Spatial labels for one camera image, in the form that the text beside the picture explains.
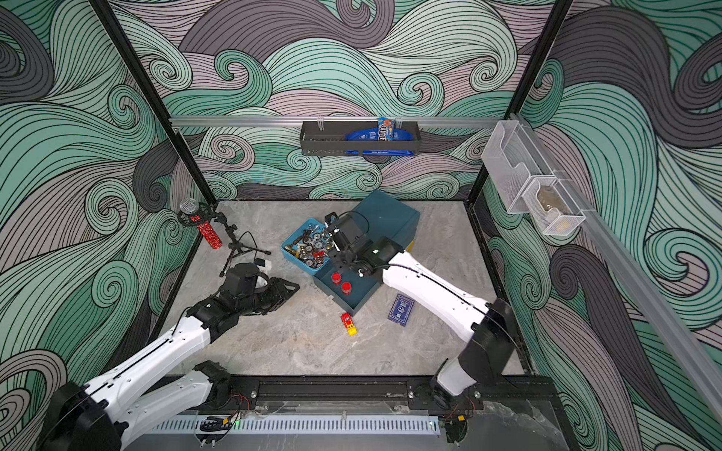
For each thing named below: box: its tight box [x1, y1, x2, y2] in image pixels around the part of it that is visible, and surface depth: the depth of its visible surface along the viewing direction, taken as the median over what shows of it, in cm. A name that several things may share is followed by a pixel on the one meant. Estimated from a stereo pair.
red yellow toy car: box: [340, 311, 359, 338], surface depth 86 cm
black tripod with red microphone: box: [177, 197, 272, 278], surface depth 88 cm
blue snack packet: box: [345, 117, 416, 156], surface depth 92 cm
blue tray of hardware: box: [280, 217, 335, 276], surface depth 106 cm
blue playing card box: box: [387, 293, 416, 327], surface depth 89 cm
